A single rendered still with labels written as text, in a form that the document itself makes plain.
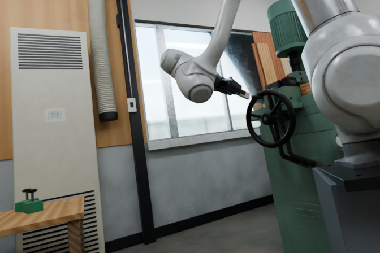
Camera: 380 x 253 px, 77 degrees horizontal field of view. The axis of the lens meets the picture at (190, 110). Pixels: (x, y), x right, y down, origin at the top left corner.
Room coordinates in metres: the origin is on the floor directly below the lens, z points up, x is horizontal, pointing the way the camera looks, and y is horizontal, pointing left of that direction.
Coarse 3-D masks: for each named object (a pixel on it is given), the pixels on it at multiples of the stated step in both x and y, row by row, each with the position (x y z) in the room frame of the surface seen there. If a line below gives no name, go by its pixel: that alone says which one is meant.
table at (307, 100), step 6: (306, 96) 1.19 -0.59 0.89; (312, 96) 1.16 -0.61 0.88; (294, 102) 1.17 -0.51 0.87; (300, 102) 1.20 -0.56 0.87; (306, 102) 1.19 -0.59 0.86; (312, 102) 1.17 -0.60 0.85; (264, 108) 1.41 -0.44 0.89; (282, 108) 1.20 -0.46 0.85; (294, 108) 1.19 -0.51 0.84; (258, 114) 1.45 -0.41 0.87; (276, 114) 1.33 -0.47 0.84; (252, 120) 1.50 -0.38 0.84; (258, 120) 1.57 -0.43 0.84
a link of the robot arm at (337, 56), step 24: (312, 0) 0.45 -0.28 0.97; (336, 0) 0.43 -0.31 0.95; (312, 24) 0.46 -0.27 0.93; (336, 24) 0.41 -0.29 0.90; (360, 24) 0.39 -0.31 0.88; (312, 48) 0.44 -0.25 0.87; (336, 48) 0.38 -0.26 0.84; (360, 48) 0.36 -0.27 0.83; (312, 72) 0.44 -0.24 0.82; (336, 72) 0.37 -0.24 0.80; (360, 72) 0.36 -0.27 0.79; (336, 96) 0.38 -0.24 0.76; (360, 96) 0.36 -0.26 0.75; (336, 120) 0.43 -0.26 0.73; (360, 120) 0.39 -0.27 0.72
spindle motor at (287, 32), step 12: (288, 0) 1.29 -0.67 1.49; (276, 12) 1.32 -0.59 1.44; (288, 12) 1.29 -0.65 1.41; (276, 24) 1.33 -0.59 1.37; (288, 24) 1.30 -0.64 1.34; (300, 24) 1.32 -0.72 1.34; (276, 36) 1.35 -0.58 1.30; (288, 36) 1.30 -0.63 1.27; (300, 36) 1.30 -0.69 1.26; (276, 48) 1.38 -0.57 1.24; (288, 48) 1.30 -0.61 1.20; (300, 48) 1.32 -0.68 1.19
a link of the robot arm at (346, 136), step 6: (336, 126) 0.61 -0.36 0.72; (342, 132) 0.61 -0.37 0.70; (348, 132) 0.58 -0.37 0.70; (354, 132) 0.57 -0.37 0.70; (378, 132) 0.55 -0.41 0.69; (342, 138) 0.63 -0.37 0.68; (348, 138) 0.60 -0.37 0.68; (354, 138) 0.59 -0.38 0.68; (360, 138) 0.57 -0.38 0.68; (366, 138) 0.56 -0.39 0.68; (372, 138) 0.56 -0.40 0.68; (378, 138) 0.55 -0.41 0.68; (342, 144) 0.64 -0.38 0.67
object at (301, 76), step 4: (292, 72) 1.34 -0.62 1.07; (296, 72) 1.33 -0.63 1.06; (300, 72) 1.34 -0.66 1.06; (304, 72) 1.36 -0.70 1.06; (292, 76) 1.35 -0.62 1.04; (296, 76) 1.33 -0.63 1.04; (300, 76) 1.33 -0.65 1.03; (304, 76) 1.35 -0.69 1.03; (296, 80) 1.33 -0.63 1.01; (300, 80) 1.33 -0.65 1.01; (304, 80) 1.35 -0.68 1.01; (308, 80) 1.37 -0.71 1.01; (300, 84) 1.37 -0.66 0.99
